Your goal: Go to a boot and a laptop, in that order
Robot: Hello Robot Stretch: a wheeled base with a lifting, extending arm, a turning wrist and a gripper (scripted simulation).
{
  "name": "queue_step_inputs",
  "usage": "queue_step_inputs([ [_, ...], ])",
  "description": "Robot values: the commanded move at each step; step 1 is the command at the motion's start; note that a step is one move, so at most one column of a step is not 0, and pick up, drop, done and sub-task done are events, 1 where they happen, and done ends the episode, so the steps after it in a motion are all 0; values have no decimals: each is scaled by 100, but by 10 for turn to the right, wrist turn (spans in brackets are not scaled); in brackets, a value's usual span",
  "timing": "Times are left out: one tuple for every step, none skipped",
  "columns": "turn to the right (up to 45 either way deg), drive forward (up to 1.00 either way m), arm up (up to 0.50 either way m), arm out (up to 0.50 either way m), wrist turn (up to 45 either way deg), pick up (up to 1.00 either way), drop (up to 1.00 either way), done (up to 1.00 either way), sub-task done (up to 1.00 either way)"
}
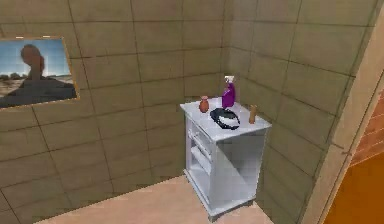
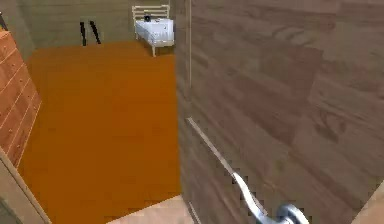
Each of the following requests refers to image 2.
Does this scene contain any black stick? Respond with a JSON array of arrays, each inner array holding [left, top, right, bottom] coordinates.
[[89, 20, 102, 45], [79, 21, 87, 47]]

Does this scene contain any silver lever door handle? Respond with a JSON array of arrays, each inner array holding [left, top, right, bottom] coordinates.
[[232, 171, 311, 224]]

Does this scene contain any brown wooden room door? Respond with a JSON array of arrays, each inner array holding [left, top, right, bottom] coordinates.
[[173, 0, 384, 224]]

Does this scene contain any white metal frame bed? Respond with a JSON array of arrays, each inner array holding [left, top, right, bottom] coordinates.
[[131, 4, 175, 58]]

